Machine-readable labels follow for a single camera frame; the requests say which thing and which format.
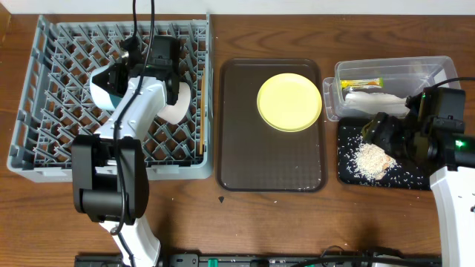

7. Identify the white napkin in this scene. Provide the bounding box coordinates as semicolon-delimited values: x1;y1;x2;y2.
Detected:
344;91;409;116

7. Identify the green orange snack wrapper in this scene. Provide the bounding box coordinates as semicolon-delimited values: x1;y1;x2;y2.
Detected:
340;78;384;90

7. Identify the pink white bowl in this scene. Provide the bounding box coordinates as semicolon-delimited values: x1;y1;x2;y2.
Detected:
157;82;191;125

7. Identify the wooden chopstick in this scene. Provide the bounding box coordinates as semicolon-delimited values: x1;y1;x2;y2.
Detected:
200;69;207;154
199;71;206;155

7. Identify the yellow round plate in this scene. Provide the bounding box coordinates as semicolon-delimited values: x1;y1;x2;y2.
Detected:
256;73;323;133

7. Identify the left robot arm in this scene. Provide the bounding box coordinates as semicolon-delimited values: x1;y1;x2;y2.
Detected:
71;36;191;266

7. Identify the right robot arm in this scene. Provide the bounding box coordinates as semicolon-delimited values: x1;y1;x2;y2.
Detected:
362;86;474;266

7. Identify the pile of rice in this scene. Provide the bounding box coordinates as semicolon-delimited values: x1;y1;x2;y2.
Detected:
343;135;428;185

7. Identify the black rectangular tray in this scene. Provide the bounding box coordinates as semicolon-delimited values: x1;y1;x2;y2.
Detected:
337;118;430;191

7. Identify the clear plastic bin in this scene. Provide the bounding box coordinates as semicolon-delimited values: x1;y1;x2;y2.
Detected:
323;56;458;122

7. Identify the grey plastic dish rack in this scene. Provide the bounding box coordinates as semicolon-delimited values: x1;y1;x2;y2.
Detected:
7;17;214;182

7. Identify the dark brown serving tray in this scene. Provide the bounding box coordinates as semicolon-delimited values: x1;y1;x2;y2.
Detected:
216;59;327;192

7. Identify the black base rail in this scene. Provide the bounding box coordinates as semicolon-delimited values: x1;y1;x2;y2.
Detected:
73;254;442;267

